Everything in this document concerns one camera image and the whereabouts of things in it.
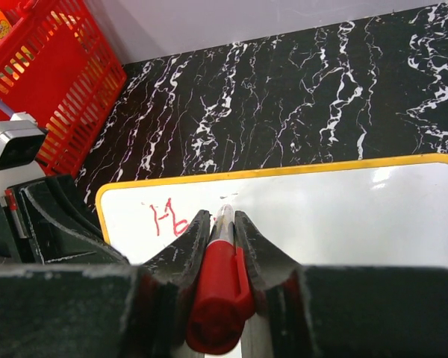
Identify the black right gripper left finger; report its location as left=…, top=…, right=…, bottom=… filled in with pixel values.
left=0, top=210, right=210, bottom=357

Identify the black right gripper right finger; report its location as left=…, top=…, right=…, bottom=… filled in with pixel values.
left=234, top=211, right=448, bottom=357

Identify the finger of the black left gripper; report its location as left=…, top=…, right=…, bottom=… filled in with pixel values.
left=3, top=175, right=128, bottom=264

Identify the red marker cap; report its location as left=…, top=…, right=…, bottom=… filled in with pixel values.
left=186, top=239, right=255, bottom=355

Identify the white red marker pen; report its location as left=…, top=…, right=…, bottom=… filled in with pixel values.
left=208, top=204, right=234, bottom=245

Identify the white board with orange frame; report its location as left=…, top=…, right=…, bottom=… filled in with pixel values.
left=95, top=153, right=448, bottom=358

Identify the red plastic shopping basket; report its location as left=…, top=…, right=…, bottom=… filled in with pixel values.
left=0, top=0, right=126, bottom=176

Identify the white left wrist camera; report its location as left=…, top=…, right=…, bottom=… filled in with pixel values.
left=0, top=112, right=48, bottom=197

